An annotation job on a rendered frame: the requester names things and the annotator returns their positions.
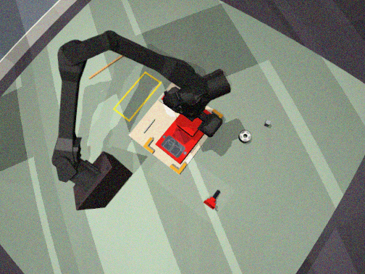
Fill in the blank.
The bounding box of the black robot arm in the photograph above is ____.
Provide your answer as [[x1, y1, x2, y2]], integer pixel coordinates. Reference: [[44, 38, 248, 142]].
[[51, 30, 230, 192]]

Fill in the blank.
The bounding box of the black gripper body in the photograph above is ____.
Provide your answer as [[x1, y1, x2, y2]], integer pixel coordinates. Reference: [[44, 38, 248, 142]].
[[162, 86, 223, 138]]

